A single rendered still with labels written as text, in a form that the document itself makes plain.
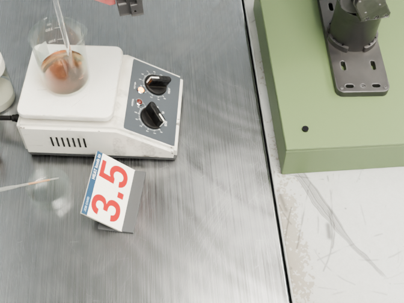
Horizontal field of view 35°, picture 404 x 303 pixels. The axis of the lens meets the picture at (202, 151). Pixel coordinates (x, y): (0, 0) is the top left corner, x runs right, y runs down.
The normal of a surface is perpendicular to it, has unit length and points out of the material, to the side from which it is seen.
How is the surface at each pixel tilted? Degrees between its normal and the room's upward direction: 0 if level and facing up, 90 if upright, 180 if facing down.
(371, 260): 0
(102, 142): 90
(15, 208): 0
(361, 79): 1
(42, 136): 90
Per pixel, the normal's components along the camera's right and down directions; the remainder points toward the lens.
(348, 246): 0.00, -0.56
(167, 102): 0.50, -0.47
